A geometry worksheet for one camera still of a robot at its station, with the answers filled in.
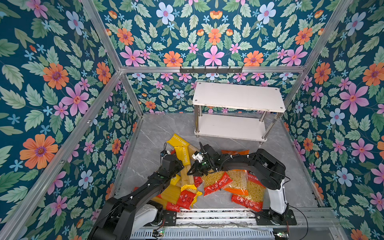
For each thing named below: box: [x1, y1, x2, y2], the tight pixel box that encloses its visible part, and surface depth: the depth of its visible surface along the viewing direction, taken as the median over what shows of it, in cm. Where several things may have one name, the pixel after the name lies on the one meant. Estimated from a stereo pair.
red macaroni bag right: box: [231, 170, 266, 212], surface depth 78 cm
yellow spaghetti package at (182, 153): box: [174, 145, 191, 166], surface depth 94 cm
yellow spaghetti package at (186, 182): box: [170, 165, 203, 208], surface depth 82 cm
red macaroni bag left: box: [202, 171, 233, 197], surface depth 81 cm
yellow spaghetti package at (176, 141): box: [166, 133, 190, 148], surface depth 103 cm
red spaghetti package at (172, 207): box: [166, 201, 181, 213], surface depth 76 cm
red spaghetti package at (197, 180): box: [193, 176, 203, 188], surface depth 85 cm
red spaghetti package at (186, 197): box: [177, 188, 197, 210], surface depth 77 cm
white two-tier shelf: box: [192, 81, 286, 144], surface depth 104 cm
